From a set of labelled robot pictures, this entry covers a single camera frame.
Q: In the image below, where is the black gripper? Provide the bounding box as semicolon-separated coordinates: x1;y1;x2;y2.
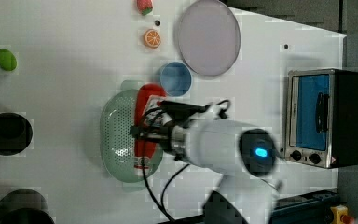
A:
130;125;174;148

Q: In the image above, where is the red plush ketchup bottle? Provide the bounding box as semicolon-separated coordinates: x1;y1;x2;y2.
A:
134;84;166;177

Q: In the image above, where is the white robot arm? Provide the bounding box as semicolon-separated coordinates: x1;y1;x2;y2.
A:
130;119;282;224

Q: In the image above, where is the green oval strainer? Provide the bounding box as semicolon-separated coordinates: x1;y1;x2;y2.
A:
100;89;164;184

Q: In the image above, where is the blue cup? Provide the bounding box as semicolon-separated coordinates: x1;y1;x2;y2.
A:
159;62;192;97

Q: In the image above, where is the toy orange slice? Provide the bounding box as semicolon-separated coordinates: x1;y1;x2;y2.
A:
143;29;161;49

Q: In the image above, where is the lilac round plate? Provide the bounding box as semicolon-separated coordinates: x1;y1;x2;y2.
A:
177;0;241;76

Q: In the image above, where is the toy strawberry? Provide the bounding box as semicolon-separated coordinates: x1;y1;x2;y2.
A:
137;0;153;15

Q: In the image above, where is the black cylinder upper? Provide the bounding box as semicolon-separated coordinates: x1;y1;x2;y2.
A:
0;113;34;156

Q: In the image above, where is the black cylinder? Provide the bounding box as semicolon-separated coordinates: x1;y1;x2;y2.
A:
0;189;55;224
0;113;34;156

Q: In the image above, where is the black cylinder lower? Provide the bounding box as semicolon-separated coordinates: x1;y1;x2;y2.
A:
0;189;55;224

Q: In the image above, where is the black toaster oven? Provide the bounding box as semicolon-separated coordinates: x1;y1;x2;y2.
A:
284;69;358;169

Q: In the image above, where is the green toy lime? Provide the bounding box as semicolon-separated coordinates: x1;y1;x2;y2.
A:
0;49;18;71

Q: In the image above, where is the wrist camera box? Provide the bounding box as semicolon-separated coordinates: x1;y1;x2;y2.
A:
159;101;210;120

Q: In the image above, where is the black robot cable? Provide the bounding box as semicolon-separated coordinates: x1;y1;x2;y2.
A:
141;148;190;223

